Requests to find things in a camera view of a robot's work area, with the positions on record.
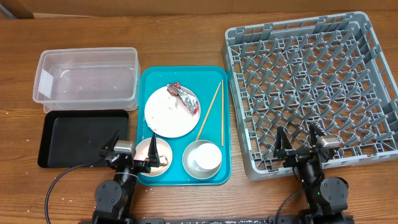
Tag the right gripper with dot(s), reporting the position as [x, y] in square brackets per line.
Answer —
[301, 157]

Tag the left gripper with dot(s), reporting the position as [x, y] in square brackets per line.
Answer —
[144, 166]

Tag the small pink bowl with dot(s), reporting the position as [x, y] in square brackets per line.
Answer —
[164, 152]

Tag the large pink plate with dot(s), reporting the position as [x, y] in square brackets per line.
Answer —
[172, 124]

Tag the grey white bowl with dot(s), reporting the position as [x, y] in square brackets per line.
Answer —
[189, 164]

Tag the white cup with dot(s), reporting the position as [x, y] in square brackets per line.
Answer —
[207, 157]

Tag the red foil wrapper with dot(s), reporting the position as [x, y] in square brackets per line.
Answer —
[188, 100]

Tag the wooden chopstick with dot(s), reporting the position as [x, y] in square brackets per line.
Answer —
[208, 112]
[222, 113]

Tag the white napkin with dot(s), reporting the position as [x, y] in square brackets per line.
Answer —
[166, 102]

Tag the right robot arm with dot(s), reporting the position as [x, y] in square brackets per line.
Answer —
[326, 197]

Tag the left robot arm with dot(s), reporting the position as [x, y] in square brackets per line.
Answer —
[114, 197]

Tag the grey dishwasher rack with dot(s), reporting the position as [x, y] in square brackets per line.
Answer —
[329, 71]

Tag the teal plastic tray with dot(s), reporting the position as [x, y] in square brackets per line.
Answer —
[203, 82]

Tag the black plastic tray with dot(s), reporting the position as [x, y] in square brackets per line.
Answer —
[71, 138]

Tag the clear plastic bin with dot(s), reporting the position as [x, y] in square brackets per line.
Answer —
[102, 78]

